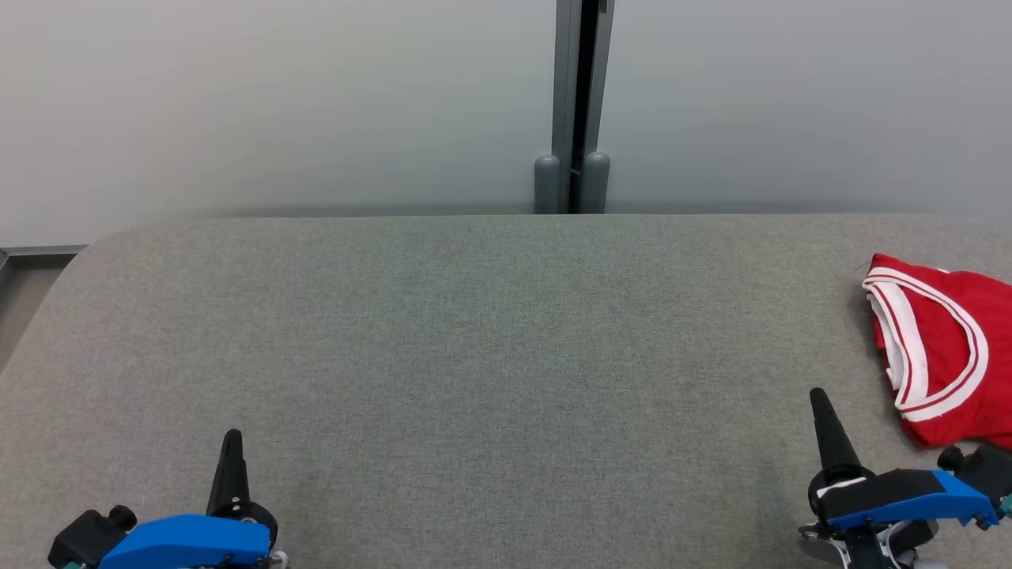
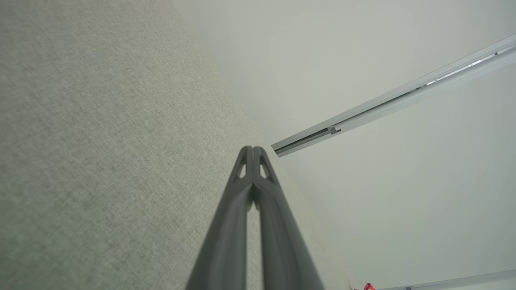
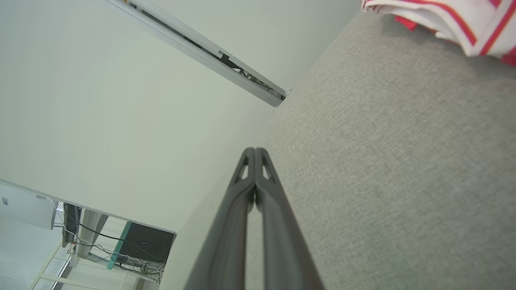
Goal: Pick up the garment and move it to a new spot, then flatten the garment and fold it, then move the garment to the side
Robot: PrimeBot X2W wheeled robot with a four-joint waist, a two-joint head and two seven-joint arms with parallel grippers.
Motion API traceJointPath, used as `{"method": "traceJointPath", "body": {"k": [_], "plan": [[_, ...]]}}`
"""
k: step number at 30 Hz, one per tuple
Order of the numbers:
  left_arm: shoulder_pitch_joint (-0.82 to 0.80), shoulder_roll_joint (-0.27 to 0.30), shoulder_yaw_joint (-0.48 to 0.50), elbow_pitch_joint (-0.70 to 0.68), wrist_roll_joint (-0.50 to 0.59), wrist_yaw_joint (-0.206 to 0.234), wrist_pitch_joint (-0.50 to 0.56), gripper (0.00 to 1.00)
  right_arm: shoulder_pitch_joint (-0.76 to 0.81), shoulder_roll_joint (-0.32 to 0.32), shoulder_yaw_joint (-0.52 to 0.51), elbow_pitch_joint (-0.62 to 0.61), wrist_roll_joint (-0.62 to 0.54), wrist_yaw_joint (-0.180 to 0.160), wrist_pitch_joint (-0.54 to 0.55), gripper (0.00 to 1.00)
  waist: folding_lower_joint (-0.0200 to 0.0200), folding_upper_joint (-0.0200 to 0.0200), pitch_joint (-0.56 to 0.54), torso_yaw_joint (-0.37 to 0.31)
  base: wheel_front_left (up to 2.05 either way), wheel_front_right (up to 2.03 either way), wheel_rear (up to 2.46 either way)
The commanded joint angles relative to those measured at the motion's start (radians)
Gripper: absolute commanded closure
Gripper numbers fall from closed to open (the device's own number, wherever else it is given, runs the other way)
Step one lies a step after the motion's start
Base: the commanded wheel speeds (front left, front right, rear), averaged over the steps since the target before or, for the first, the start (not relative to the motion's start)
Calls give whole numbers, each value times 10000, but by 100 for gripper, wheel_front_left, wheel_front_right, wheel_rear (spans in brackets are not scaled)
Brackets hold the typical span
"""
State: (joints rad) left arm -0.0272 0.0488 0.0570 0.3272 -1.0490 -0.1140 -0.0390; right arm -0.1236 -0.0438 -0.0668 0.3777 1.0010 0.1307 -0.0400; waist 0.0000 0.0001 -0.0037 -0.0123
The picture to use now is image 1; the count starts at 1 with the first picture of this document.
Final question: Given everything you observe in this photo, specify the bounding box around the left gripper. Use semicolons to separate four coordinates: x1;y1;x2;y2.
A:
207;429;279;556

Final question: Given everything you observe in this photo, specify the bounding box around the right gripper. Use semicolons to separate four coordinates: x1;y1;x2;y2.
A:
799;387;942;569

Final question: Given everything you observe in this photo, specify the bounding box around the red shirt white trim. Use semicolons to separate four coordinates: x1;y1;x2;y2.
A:
862;253;1012;450

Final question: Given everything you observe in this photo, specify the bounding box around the grey cylindrical post foot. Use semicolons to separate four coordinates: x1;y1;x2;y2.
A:
580;152;611;215
534;155;561;215

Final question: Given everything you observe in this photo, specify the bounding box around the grey metal partition post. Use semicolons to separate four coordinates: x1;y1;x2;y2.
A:
551;0;616;215

